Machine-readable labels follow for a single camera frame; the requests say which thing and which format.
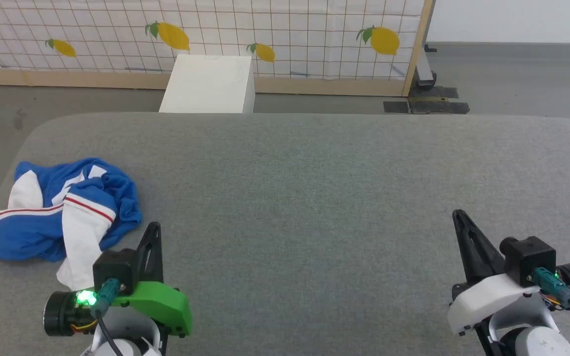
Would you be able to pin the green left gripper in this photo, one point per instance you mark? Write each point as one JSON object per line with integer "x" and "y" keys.
{"x": 159, "y": 304}

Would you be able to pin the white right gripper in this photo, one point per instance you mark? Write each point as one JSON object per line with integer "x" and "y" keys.
{"x": 488, "y": 299}

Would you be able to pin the blue white sports shirt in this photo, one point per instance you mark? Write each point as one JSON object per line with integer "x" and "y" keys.
{"x": 32, "y": 232}

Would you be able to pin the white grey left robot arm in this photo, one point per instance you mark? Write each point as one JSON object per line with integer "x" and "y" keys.
{"x": 60, "y": 314}

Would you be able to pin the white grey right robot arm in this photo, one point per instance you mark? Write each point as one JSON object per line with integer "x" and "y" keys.
{"x": 537, "y": 341}

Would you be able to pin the white box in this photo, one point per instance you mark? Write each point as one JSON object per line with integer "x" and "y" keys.
{"x": 208, "y": 84}

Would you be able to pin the grey metal stand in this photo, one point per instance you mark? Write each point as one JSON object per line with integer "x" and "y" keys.
{"x": 424, "y": 69}

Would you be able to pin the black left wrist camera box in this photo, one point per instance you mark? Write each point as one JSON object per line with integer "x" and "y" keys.
{"x": 116, "y": 269}

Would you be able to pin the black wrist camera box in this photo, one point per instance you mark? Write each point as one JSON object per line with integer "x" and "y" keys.
{"x": 530, "y": 257}
{"x": 116, "y": 269}

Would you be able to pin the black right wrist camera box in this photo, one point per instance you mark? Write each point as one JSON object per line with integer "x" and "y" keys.
{"x": 530, "y": 257}

